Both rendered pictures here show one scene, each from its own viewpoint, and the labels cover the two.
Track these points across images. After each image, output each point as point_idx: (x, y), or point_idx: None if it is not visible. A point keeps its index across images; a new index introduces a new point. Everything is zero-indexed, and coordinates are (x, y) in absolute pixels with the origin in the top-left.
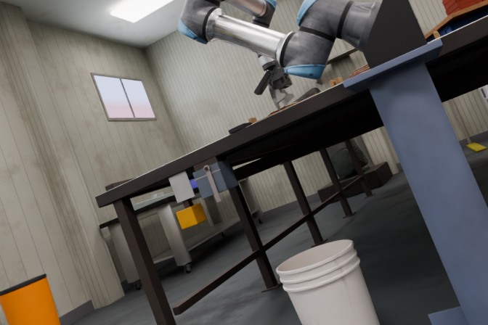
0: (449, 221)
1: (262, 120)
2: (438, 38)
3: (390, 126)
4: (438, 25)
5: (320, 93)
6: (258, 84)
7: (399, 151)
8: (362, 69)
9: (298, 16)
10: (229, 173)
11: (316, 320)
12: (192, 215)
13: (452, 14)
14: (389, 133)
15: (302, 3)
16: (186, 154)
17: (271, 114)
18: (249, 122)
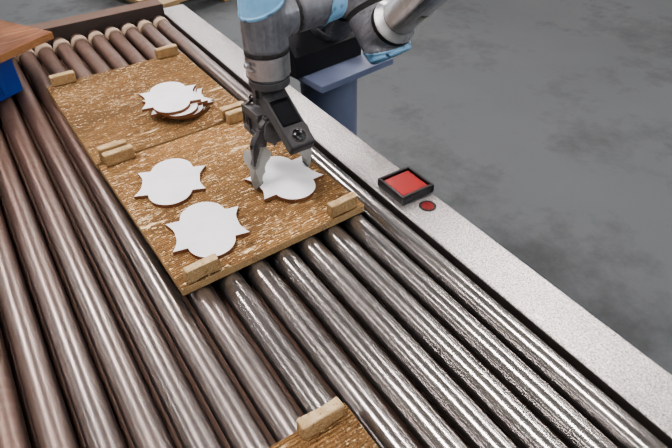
0: None
1: (381, 155)
2: (181, 52)
3: (356, 109)
4: (9, 53)
5: (316, 105)
6: (303, 120)
7: (355, 132)
8: (197, 95)
9: None
10: None
11: None
12: None
13: (52, 33)
14: (354, 117)
15: None
16: (525, 264)
17: (368, 145)
18: (356, 201)
